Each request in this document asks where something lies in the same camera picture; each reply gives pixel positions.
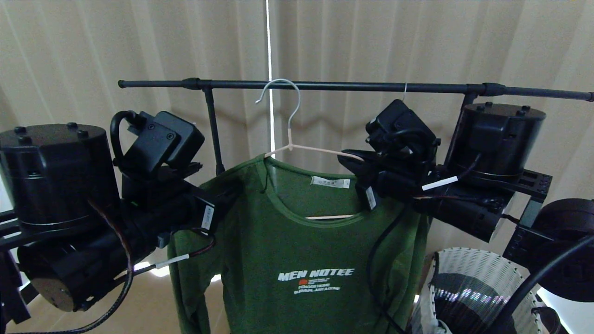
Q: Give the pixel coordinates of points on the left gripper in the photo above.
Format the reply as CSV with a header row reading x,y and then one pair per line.
x,y
93,260

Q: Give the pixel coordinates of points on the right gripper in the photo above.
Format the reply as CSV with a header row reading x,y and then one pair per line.
x,y
455,208

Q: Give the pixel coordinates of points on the pink clothes hanger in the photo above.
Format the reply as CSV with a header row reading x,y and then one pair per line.
x,y
315,148
404,93

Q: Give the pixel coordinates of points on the green printed shirt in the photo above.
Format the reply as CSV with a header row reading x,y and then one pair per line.
x,y
301,241

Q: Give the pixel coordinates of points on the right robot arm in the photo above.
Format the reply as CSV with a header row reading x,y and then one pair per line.
x,y
496,139

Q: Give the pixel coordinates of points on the white laundry basket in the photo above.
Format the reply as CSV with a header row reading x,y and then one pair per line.
x,y
473,264

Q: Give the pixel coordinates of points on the black clothes rack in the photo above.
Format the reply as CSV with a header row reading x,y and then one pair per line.
x,y
348,86

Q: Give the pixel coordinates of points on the beige curtain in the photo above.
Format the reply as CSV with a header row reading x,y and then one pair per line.
x,y
69,46

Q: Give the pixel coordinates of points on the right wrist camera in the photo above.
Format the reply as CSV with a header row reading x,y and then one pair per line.
x,y
399,123

